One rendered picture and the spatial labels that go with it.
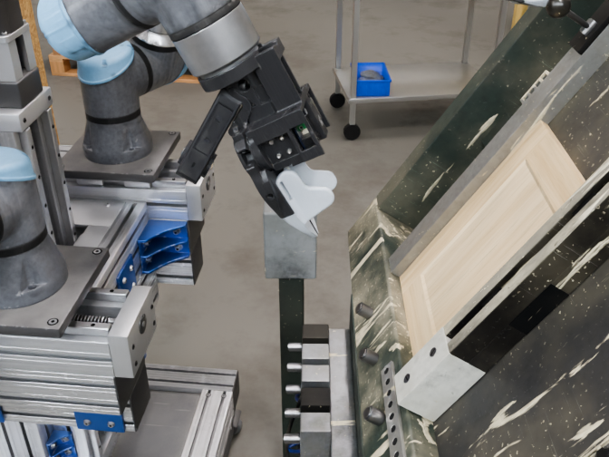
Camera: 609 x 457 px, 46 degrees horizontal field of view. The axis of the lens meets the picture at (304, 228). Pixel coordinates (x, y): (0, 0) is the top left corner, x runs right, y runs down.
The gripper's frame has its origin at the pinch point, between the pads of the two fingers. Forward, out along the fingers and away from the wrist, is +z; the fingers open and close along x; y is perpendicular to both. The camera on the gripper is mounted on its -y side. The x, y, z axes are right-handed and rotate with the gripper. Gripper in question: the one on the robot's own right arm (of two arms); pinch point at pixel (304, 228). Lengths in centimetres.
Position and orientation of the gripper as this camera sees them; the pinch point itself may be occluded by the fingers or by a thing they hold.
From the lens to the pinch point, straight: 78.4
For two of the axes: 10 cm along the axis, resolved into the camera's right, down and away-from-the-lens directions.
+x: 1.1, -5.3, 8.4
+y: 8.8, -3.4, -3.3
